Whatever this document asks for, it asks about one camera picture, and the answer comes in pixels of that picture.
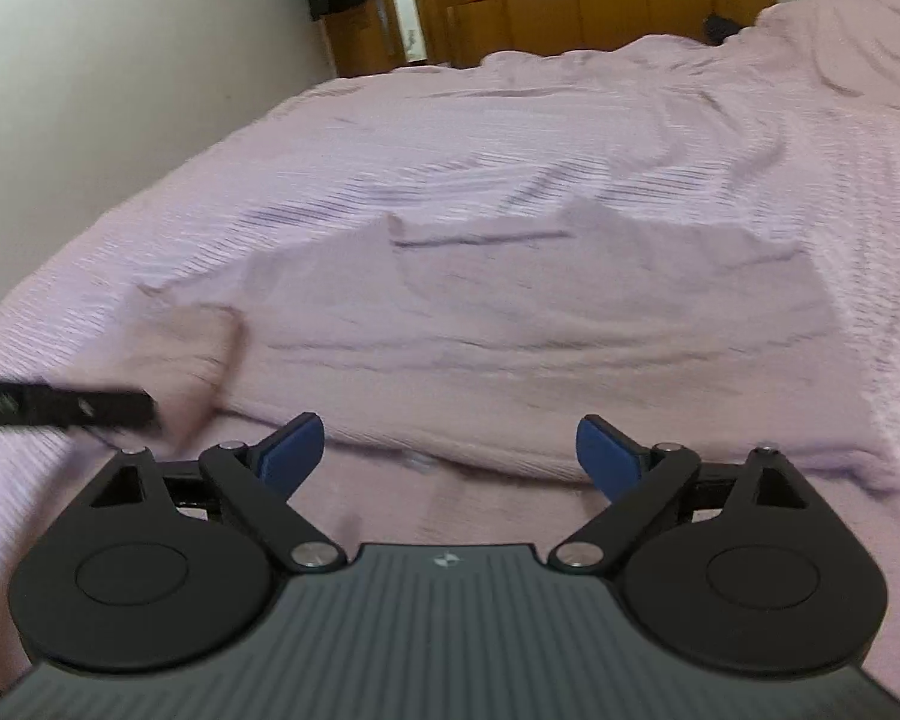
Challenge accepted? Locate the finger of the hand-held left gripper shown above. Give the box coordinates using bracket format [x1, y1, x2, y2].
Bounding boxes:
[0, 379, 160, 434]

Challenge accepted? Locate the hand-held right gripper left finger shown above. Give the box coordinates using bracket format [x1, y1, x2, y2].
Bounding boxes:
[90, 412, 347, 575]

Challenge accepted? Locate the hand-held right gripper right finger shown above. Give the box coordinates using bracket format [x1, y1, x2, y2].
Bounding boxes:
[547, 414, 812, 575]

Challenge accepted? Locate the lilac knitted sweater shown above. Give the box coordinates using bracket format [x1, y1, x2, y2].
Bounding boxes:
[136, 199, 899, 494]

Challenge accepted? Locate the pink checked bed sheet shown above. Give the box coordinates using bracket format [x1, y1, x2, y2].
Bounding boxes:
[0, 0, 900, 720]

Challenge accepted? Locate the wooden door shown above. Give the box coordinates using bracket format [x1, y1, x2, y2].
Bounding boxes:
[322, 0, 406, 78]

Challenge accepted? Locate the dark cloth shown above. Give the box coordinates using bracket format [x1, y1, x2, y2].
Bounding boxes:
[703, 13, 751, 44]

